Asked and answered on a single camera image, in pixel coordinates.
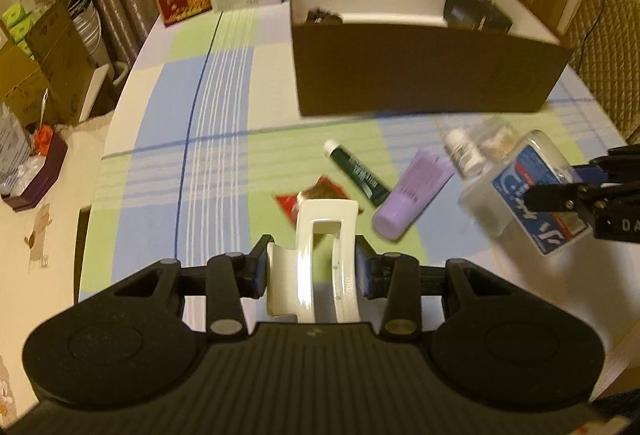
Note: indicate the white pill bottle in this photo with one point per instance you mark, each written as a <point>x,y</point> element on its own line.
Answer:
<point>462,152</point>

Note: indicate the light green tissue packs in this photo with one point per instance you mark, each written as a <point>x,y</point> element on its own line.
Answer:
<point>22,17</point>

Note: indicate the clear plastic bag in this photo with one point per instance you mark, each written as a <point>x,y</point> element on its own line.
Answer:
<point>12,145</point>

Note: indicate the purple tray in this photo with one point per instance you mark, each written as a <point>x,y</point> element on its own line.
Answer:
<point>42,180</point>

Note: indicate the brown storage box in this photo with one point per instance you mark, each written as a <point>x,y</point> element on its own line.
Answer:
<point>415,70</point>

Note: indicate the dark green tube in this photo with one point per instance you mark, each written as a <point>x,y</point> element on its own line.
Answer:
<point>357,172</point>

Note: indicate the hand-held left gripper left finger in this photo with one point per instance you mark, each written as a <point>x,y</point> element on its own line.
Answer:
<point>258,271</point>

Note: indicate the clear plastic wrapped item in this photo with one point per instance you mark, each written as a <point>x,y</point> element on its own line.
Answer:
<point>497,137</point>

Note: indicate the white hair claw clip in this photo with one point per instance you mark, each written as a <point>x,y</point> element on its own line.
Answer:
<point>305,275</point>

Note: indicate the black product box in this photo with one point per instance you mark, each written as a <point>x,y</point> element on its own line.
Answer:
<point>477,10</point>

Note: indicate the quilted chair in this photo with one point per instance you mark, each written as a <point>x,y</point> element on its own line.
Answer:
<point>610,55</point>

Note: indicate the stacked metal basins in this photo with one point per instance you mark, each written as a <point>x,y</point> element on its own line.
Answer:
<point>87,22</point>

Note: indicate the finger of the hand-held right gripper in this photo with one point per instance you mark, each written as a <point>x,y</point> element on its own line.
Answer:
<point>555,197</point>
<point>590,172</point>

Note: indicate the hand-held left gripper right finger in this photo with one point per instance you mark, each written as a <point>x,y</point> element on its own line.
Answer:
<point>367,272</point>

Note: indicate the purple tube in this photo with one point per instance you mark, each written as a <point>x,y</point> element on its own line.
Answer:
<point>410,197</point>

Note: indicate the small cardboard box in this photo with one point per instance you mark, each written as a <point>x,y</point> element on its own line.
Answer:
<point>20,85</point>

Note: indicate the red and gold packet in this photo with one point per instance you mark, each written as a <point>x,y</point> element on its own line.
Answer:
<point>287,204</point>

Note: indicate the large cardboard box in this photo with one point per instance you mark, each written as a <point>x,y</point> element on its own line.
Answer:
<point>60,60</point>

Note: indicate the orange small object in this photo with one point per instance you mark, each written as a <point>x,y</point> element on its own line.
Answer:
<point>44,139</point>

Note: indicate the clear floss pick box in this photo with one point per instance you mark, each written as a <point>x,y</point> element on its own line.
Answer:
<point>520,187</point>

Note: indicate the dark velvet scrunchie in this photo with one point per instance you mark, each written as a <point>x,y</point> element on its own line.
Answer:
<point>322,16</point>

